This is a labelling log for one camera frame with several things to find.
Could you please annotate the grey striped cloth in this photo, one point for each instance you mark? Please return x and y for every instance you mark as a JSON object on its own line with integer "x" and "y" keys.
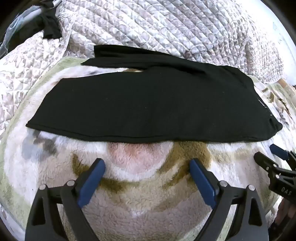
{"x": 13, "y": 27}

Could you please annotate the quilted floral bedspread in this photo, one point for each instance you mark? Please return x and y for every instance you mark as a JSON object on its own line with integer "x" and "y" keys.
{"x": 161, "y": 25}

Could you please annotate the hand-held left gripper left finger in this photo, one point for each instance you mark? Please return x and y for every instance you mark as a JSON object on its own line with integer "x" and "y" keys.
{"x": 92, "y": 180}

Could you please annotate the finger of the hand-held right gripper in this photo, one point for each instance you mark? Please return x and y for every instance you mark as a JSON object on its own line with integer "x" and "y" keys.
{"x": 266, "y": 162}
{"x": 281, "y": 152}

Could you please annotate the printed fleece blanket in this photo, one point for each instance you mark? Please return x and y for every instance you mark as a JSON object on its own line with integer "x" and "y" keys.
{"x": 143, "y": 185}

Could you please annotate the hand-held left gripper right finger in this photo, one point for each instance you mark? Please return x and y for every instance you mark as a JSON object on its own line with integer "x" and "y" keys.
{"x": 201, "y": 180}

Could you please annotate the person's right hand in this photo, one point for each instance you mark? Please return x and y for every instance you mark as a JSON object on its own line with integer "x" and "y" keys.
{"x": 285, "y": 212}

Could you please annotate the black pants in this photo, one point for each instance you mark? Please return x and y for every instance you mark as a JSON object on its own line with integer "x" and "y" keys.
{"x": 148, "y": 104}

